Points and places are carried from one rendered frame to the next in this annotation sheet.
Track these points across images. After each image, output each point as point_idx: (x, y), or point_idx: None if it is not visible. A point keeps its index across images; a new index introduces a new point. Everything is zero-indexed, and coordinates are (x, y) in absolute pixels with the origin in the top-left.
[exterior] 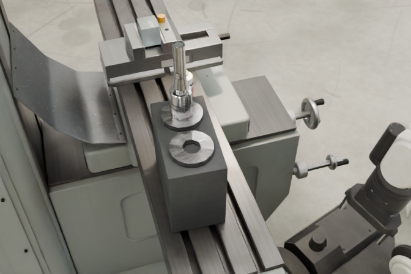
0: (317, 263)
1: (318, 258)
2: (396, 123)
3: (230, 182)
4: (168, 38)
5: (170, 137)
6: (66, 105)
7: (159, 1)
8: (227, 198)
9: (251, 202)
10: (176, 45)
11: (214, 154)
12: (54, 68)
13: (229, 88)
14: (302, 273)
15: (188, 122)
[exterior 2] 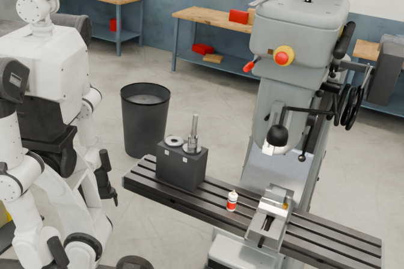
0: (122, 264)
1: (124, 266)
2: (104, 152)
3: (168, 187)
4: (264, 199)
5: (186, 143)
6: (265, 178)
7: (345, 262)
8: (163, 182)
9: (153, 185)
10: (195, 114)
11: (166, 145)
12: (295, 184)
13: (239, 263)
14: (127, 259)
15: (185, 146)
